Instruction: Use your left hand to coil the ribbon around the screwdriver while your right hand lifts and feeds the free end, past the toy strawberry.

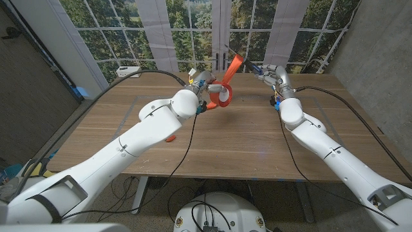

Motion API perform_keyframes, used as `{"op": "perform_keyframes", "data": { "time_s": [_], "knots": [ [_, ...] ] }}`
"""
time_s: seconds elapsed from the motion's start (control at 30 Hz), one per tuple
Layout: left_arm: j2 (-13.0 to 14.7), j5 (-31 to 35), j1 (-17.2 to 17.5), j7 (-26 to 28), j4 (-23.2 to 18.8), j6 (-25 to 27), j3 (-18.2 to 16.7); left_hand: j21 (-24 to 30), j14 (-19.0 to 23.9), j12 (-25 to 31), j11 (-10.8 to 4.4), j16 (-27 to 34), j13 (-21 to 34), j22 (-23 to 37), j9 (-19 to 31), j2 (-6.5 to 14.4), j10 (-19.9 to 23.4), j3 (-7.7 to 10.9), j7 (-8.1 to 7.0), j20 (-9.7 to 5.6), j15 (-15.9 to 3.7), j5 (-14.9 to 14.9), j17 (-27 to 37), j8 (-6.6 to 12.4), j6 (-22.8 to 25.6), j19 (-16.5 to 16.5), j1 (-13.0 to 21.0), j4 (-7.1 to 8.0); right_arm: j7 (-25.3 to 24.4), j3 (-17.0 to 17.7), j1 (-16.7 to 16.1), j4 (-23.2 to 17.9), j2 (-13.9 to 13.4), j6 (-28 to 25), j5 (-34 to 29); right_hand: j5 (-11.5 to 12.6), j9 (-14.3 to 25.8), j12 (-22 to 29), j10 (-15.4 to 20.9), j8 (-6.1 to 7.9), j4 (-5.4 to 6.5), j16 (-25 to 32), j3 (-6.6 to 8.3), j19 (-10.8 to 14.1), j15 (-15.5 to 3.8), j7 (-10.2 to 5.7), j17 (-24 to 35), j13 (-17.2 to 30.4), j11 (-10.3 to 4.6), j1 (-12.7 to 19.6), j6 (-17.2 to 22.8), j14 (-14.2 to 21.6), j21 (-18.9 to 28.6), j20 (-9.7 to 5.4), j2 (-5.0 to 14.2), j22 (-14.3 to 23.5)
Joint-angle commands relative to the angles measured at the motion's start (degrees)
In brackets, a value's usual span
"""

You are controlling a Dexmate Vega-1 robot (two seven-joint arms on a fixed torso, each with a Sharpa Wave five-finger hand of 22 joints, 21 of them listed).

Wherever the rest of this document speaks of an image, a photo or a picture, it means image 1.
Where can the yellow and black object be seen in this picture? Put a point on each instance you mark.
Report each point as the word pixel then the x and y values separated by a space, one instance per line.
pixel 35 166

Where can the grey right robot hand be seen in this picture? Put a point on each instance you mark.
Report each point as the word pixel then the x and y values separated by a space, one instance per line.
pixel 280 77

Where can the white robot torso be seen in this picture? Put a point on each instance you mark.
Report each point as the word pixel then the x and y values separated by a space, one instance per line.
pixel 222 212

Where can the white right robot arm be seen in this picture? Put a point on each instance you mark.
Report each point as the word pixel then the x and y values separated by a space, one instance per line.
pixel 322 145

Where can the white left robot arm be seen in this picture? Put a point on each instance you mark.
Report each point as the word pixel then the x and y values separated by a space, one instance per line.
pixel 151 125

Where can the red toy strawberry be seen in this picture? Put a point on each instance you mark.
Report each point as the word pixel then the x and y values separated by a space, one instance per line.
pixel 170 139

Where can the teal object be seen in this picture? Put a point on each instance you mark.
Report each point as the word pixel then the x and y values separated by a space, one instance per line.
pixel 9 170

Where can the printed window forest backdrop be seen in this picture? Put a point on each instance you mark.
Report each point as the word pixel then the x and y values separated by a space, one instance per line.
pixel 289 32

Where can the white power strip box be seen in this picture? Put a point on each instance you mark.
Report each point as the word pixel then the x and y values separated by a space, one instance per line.
pixel 127 71

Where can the grey sneaker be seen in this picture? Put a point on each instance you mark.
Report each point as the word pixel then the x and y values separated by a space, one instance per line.
pixel 8 190

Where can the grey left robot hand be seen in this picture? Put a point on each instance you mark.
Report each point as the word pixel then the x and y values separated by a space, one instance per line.
pixel 206 79

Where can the white table leg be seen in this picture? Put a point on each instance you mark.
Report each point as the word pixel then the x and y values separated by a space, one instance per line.
pixel 305 203
pixel 140 196

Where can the black round base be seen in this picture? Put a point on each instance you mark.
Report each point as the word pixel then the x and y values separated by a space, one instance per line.
pixel 158 183

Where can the orange ribbon spool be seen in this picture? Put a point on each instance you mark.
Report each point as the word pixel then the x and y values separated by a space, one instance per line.
pixel 235 66

